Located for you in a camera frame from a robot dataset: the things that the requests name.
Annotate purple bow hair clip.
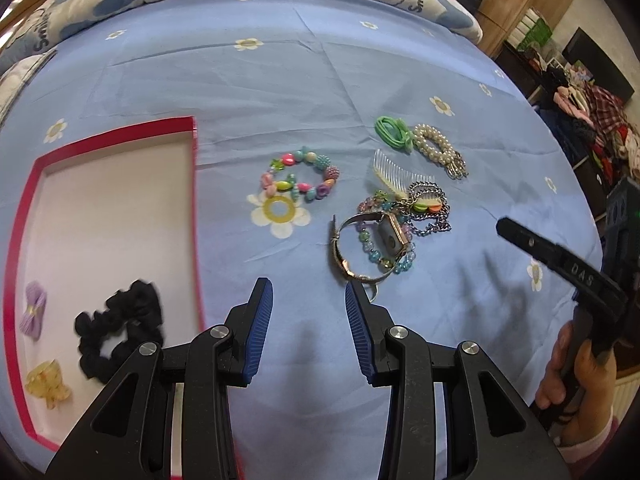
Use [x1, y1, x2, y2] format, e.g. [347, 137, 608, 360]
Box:
[19, 281, 49, 342]

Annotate blue and white printed blanket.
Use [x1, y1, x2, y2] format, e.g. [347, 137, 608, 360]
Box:
[0, 0, 485, 81]

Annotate person's right hand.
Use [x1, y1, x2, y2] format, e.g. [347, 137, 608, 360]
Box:
[534, 321, 617, 447]

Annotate gold wrist watch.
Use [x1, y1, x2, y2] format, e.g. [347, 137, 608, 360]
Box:
[327, 210, 417, 304]

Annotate colourful chunky bead bracelet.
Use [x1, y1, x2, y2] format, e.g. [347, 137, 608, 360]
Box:
[259, 146, 342, 203]

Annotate silver chain bracelet with charms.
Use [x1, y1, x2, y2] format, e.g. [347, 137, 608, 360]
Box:
[400, 180, 453, 237]

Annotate pile of clothes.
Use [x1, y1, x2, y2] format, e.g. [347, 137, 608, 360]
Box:
[535, 62, 640, 186]

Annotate person's right forearm pink sleeve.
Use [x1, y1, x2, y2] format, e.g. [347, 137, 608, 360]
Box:
[555, 407, 621, 467]

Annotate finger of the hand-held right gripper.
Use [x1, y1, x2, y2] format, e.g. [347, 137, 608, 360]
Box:
[496, 217, 629, 317]

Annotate green crate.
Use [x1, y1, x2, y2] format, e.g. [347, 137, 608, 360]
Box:
[515, 9, 555, 53]

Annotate red box with white inside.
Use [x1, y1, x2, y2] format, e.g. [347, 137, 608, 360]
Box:
[2, 116, 208, 453]

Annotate black scrunchie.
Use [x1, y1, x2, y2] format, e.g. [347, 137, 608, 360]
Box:
[74, 280, 166, 382]

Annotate yellow hair claw clip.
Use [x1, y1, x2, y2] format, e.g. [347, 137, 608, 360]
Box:
[25, 359, 72, 410]

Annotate clear hair comb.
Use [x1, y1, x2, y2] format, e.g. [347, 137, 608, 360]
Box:
[372, 148, 435, 201]

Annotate blue floral bed sheet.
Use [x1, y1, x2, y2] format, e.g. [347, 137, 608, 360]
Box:
[0, 0, 608, 480]

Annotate pastel glass bead bracelet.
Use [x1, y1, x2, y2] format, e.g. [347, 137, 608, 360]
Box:
[356, 189, 418, 275]

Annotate pearl bead hair tie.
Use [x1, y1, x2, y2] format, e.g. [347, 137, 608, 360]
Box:
[412, 123, 463, 166]

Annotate green hair tie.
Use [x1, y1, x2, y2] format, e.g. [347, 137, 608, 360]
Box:
[375, 115, 416, 155]

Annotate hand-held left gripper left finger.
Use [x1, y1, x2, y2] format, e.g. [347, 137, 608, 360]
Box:
[47, 277, 275, 480]

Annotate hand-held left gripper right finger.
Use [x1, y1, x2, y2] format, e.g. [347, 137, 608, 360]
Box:
[344, 280, 586, 480]

